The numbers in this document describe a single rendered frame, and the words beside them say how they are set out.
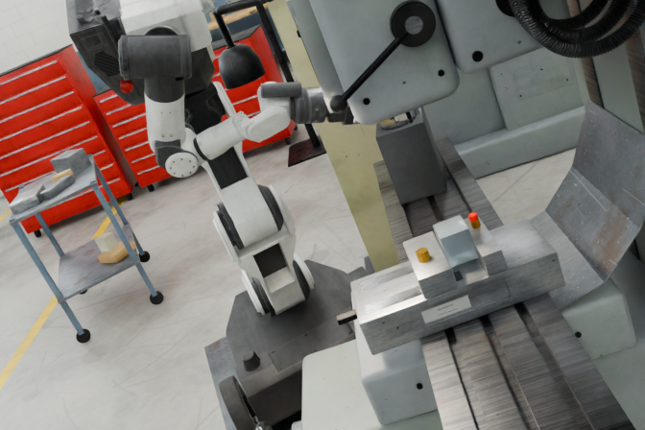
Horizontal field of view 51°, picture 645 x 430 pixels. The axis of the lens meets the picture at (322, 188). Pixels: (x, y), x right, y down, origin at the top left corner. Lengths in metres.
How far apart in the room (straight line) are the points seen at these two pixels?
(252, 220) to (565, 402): 1.07
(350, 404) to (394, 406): 0.14
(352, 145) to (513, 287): 1.97
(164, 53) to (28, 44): 9.67
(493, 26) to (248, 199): 0.95
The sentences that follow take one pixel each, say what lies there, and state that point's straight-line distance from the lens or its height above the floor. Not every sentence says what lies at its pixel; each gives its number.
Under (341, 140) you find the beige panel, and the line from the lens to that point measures 3.06.
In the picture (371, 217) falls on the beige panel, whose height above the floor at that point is 0.33.
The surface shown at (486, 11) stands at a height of 1.43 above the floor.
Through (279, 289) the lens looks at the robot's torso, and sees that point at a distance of 2.06.
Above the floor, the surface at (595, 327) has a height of 0.84.
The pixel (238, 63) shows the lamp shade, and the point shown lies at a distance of 1.13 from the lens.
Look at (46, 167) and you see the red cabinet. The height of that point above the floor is 0.59.
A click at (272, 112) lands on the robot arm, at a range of 1.60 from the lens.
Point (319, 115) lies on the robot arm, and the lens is 1.65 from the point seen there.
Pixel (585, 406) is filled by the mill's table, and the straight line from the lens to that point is 1.01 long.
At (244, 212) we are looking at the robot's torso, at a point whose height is 1.04.
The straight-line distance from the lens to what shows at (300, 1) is 1.18.
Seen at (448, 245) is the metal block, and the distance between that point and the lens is 1.17.
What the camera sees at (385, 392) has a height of 0.85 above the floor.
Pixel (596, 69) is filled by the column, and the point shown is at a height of 1.21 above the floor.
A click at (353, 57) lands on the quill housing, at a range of 1.12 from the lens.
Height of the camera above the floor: 1.66
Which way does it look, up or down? 20 degrees down
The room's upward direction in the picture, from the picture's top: 23 degrees counter-clockwise
